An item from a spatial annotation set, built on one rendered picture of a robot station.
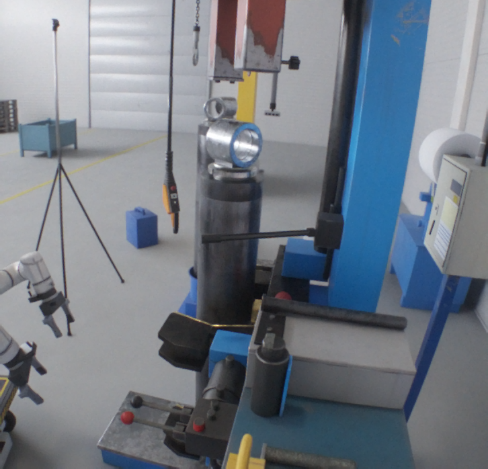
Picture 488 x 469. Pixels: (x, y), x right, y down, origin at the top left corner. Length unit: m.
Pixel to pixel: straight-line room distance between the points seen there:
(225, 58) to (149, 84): 11.47
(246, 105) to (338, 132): 2.50
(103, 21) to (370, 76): 12.80
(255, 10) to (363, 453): 1.08
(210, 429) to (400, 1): 1.21
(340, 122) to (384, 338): 0.72
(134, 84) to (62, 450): 11.78
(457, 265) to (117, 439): 1.71
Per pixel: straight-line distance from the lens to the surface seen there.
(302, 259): 1.49
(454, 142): 1.77
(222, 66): 1.43
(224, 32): 1.43
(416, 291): 3.63
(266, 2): 1.08
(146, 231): 4.25
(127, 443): 2.10
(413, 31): 1.21
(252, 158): 1.30
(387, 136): 1.19
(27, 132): 9.34
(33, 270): 1.69
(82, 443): 2.33
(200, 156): 2.65
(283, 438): 0.95
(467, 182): 1.48
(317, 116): 11.91
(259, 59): 1.06
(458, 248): 1.55
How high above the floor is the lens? 1.79
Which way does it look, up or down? 21 degrees down
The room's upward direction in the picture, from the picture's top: 4 degrees clockwise
